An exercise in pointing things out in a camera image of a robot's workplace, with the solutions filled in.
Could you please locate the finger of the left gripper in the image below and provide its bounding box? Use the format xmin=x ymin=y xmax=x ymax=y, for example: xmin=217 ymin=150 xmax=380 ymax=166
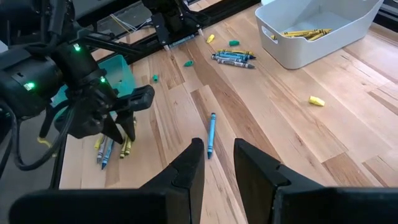
xmin=116 ymin=110 xmax=137 ymax=142
xmin=104 ymin=113 xmax=124 ymax=145

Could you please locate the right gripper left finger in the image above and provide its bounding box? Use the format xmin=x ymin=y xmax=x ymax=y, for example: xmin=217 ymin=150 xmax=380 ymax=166
xmin=8 ymin=137 xmax=206 ymax=224

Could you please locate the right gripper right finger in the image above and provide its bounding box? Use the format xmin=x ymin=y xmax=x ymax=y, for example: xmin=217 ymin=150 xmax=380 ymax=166
xmin=233 ymin=138 xmax=398 ymax=224

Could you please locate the grey crayon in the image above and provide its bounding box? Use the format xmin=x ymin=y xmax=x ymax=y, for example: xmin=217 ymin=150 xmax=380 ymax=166
xmin=96 ymin=136 xmax=109 ymax=165
xmin=216 ymin=58 xmax=256 ymax=70

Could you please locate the green plastic tray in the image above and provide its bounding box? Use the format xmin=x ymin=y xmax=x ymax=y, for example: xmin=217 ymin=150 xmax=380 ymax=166
xmin=51 ymin=54 xmax=137 ymax=121

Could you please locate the yellow tape tag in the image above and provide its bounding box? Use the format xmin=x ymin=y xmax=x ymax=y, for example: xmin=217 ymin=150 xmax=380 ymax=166
xmin=36 ymin=136 xmax=59 ymax=157

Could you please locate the white plastic handled bin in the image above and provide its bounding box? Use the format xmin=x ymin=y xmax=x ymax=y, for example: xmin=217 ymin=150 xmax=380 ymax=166
xmin=254 ymin=0 xmax=385 ymax=70

